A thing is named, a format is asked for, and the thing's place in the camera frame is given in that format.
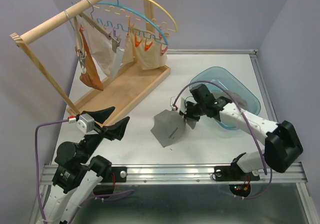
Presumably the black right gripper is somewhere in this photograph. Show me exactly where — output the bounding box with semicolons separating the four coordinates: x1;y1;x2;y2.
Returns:
179;100;206;122

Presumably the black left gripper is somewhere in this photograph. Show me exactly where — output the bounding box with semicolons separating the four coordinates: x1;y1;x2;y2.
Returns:
80;105;131;161

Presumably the grey underwear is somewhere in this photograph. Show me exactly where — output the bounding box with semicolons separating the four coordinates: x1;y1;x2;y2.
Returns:
211;91;248;110
150;110;197;148

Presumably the blue plastic clip hanger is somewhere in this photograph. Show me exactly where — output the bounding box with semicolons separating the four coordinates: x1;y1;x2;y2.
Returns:
93;1;169;55

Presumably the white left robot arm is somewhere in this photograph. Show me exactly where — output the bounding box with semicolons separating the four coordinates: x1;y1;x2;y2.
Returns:
36;106;130;224

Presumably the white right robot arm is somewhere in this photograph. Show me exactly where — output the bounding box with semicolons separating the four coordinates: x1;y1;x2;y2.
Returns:
184;81;304;181

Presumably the brown underwear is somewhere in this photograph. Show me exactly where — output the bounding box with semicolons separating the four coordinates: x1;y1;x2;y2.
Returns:
79;25;104;91

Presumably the white underwear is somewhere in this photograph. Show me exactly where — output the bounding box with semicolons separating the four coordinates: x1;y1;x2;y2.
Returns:
78;16;125;80

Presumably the beige underwear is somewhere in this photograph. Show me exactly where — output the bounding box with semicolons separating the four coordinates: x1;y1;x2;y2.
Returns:
122;29;168;70

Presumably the wooden clamp hanger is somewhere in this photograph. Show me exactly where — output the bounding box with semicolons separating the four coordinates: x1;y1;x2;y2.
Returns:
79;12;121;53
64;10;87;74

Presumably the yellow plastic clip hanger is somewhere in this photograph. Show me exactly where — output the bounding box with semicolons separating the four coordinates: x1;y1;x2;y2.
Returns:
93;0;179;32

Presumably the wooden clothes rack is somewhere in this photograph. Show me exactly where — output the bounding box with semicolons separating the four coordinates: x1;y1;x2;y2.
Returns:
9;0;172;125

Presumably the blue plastic tub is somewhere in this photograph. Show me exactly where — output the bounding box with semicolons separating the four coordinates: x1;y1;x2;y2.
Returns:
191;66;261;115

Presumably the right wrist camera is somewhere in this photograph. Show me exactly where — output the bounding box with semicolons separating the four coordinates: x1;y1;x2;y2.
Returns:
170;97;187;118

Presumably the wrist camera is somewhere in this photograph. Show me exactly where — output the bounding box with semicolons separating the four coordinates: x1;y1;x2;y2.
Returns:
67;114;102;135
170;97;187;118

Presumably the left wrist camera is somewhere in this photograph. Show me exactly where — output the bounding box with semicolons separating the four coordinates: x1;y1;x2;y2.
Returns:
67;114;102;135

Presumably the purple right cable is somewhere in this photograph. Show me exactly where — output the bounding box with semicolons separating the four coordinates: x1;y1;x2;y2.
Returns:
173;80;274;201

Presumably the purple cable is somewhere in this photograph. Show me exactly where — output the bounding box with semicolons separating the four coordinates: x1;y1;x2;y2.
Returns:
173;80;274;201
34;118;135;224

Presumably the aluminium mounting rail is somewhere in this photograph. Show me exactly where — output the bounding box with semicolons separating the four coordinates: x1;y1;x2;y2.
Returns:
40;163;308;186

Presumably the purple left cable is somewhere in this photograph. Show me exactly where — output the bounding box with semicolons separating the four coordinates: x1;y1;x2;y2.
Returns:
34;118;135;224

